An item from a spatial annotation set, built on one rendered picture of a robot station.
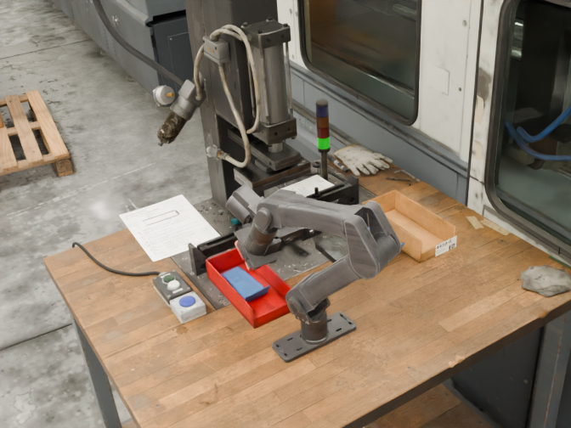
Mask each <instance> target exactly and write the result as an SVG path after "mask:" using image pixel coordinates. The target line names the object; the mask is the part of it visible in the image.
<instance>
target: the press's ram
mask: <svg viewBox="0 0 571 428"><path fill-rule="evenodd" d="M227 130H228V137H229V138H231V139H233V140H234V141H235V142H236V143H237V144H239V145H240V146H241V147H243V148H245V145H244V142H243V138H242V136H241V133H240V130H239V129H238V128H236V127H229V128H227ZM246 135H247V137H248V141H249V144H250V149H251V154H253V155H254V156H256V157H257V158H258V159H256V160H255V161H253V162H250V163H249V164H248V165H247V166H246V167H243V168H242V167H236V168H234V173H235V180H236V181H237V182H238V183H239V184H241V185H242V186H243V185H244V184H246V185H247V186H248V187H250V188H251V189H252V190H253V191H254V192H255V193H256V194H257V193H259V192H262V191H264V190H267V189H271V188H273V187H275V186H278V185H281V184H283V183H287V182H290V181H292V180H294V179H297V178H300V177H303V176H306V175H308V174H310V173H311V163H310V161H309V160H307V159H305V158H304V157H302V156H301V153H300V152H298V151H297V150H295V149H293V148H292V147H291V146H290V145H288V144H286V143H285V142H283V140H282V141H279V142H277V143H274V144H273V145H272V147H268V145H266V143H265V142H264V141H262V140H261V139H259V138H254V136H252V133H249V134H248V133H247V134H246Z"/></svg>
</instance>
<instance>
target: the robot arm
mask: <svg viewBox="0 0 571 428"><path fill-rule="evenodd" d="M225 207H226V208H227V209H228V210H229V211H230V212H231V213H232V214H233V215H234V216H235V217H236V218H237V219H238V220H239V221H241V222H242V223H243V224H247V223H251V222H253V224H252V225H251V226H250V227H247V228H243V229H241V230H238V231H236V232H235V236H236V237H237V239H238V240H237V241H235V246H236V248H237V250H238V252H239V253H240V257H241V259H242V260H245V261H246V267H247V269H248V271H249V272H250V271H252V270H256V269H259V268H260V267H261V266H264V265H266V264H269V263H270V264H271V263H274V262H276V261H277V259H278V257H277V255H276V253H275V252H276V251H277V250H278V248H279V246H280V243H281V240H293V239H294V238H295V237H297V236H300V235H301V234H302V231H303V230H304V228H309V229H313V230H317V231H321V232H325V233H329V234H334V235H337V236H340V237H342V238H344V239H346V240H347V244H348V254H347V255H346V256H344V257H342V258H341V259H339V260H338V261H336V262H334V263H332V264H331V265H330V266H328V267H326V268H324V269H323V270H321V271H319V272H317V273H315V272H312V273H311V274H309V275H308V276H306V277H305V278H304V279H302V280H301V281H300V282H299V283H298V284H296V285H295V286H294V287H293V288H292V289H290V290H289V291H288V292H287V293H286V295H285V300H286V302H287V306H288V307H289V309H290V311H291V314H292V315H293V314H294V315H295V318H296V319H298V320H300V325H301V329H300V330H298V331H296V332H294V333H292V334H289V335H287V336H285V337H283V338H281V339H279V340H277V341H274V342H273V343H272V349H273V350H274V351H275V352H276V353H277V354H278V356H279V357H280V358H281V359H282V360H283V361H284V362H285V363H290V362H292V361H294V360H296V359H298V358H300V357H302V356H304V355H306V354H308V353H310V352H313V351H315V350H317V349H319V348H321V347H322V346H325V345H327V344H329V343H331V342H333V341H335V340H337V339H339V338H341V337H343V336H345V335H347V334H349V333H351V332H353V331H355V330H356V329H357V326H356V323H355V322H354V321H353V320H352V319H350V318H349V317H348V316H347V315H346V314H345V313H343V312H336V313H333V314H332V315H330V316H328V317H327V311H326V308H327V307H328V306H329V305H330V304H331V303H330V301H329V299H328V296H330V295H332V294H334V293H336V292H338V291H339V290H341V289H343V288H345V287H346V286H348V285H350V284H351V283H353V282H355V281H357V280H359V279H365V280H367V279H373V278H374V277H375V276H376V275H377V274H378V273H379V272H380V271H381V270H382V269H383V268H384V267H385V266H386V265H387V264H388V263H390V261H392V259H394V257H396V255H398V254H399V252H400V251H401V244H400V241H399V238H398V236H397V234H396V233H395V232H394V230H393V227H392V225H391V224H390V222H389V221H388V219H387V217H386V215H385V213H384V211H383V209H382V208H381V206H380V205H379V204H378V203H377V202H375V201H371V200H370V201H368V202H367V203H366V204H365V205H364V206H358V205H351V206H347V205H340V204H334V203H330V202H325V201H321V200H313V199H309V198H307V197H304V196H302V195H301V194H296V191H290V190H286V189H279V190H277V191H276V192H274V193H273V194H271V195H270V196H269V197H268V198H266V199H264V198H263V197H261V198H260V197H259V196H258V195H257V194H256V193H255V192H254V191H253V190H252V189H251V188H250V187H248V186H247V185H246V184H244V185H243V186H241V187H240V188H238V189H237V190H236V191H234V193H233V194H232V195H231V197H230V198H229V199H228V201H227V202H226V204H225ZM367 213H368V215H367ZM368 218H369V221H368ZM369 224H370V230H369V229H368V227H369Z"/></svg>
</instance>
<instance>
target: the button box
mask: <svg viewBox="0 0 571 428"><path fill-rule="evenodd" d="M75 245H77V246H79V247H80V248H81V249H82V250H83V251H84V252H85V253H86V254H87V255H88V257H89V258H91V259H92V260H93V261H94V262H95V263H97V264H98V265H99V266H101V267H102V268H104V269H106V270H108V271H110V272H113V273H119V274H123V275H128V276H145V275H152V274H157V275H159V276H157V277H154V278H153V279H152V282H153V285H154V288H155V290H156V291H157V292H158V294H159V295H160V296H161V298H162V299H163V300H164V302H165V303H166V304H167V305H168V306H169V307H171V305H170V301H171V300H173V299H175V298H178V297H180V296H183V295H185V294H188V293H190V292H191V291H192V289H191V288H190V286H189V285H188V284H187V283H186V282H185V280H184V279H183V278H182V277H181V276H180V274H179V273H178V272H177V271H176V270H175V269H174V270H172V271H170V272H167V273H165V272H163V273H160V272H157V271H152V272H145V273H128V272H123V271H118V270H115V269H112V268H110V267H106V266H105V265H104V264H102V263H101V262H99V261H98V260H96V259H95V258H94V257H93V256H92V255H91V254H90V253H89V252H88V251H87V250H86V249H85V248H84V247H83V246H82V245H81V244H79V243H78V242H73V243H72V248H74V247H75ZM168 274H171V275H173V276H174V280H176V281H178V282H179V287H178V288H176V289H170V288H168V284H169V283H165V282H164V281H163V278H164V276H166V275H168ZM174 280H173V281H174Z"/></svg>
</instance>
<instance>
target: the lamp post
mask: <svg viewBox="0 0 571 428"><path fill-rule="evenodd" d="M328 104H329V103H328V101H327V100H324V99H321V100H317V101H316V102H315V105H317V106H327V105H328ZM317 150H318V152H320V154H321V173H322V178H323V179H324V180H326V181H327V182H328V160H327V152H329V151H330V150H331V146H330V148H328V149H319V148H318V146H317Z"/></svg>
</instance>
